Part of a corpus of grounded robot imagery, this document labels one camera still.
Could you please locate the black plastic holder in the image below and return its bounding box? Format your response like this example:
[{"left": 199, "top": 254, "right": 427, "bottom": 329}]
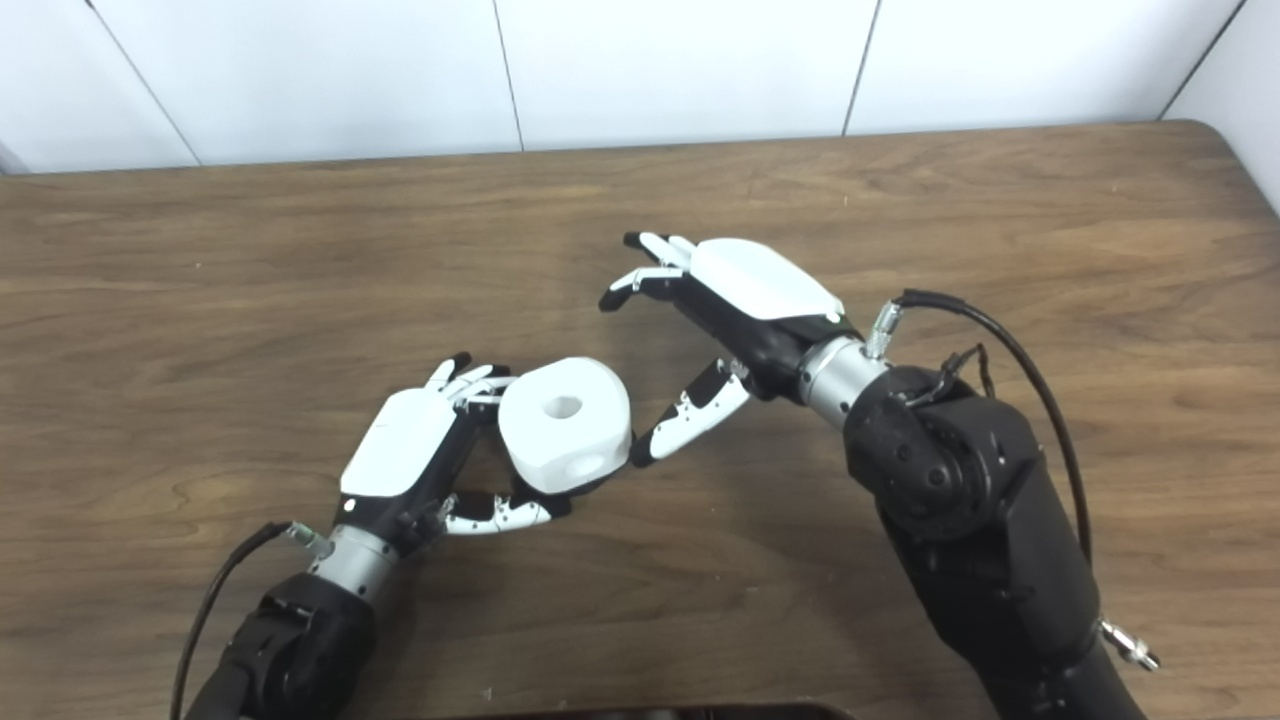
[{"left": 510, "top": 472, "right": 613, "bottom": 503}]

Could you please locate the round white plastic piece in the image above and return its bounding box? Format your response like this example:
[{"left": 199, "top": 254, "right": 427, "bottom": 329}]
[{"left": 498, "top": 357, "right": 633, "bottom": 496}]

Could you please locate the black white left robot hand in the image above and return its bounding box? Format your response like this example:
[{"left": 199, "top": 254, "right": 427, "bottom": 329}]
[{"left": 338, "top": 352, "right": 573, "bottom": 556}]

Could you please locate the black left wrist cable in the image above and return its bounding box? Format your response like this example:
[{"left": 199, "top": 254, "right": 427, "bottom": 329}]
[{"left": 168, "top": 520, "right": 336, "bottom": 720}]

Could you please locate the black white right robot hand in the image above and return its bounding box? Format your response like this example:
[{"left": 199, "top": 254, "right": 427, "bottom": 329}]
[{"left": 598, "top": 232, "right": 861, "bottom": 469}]

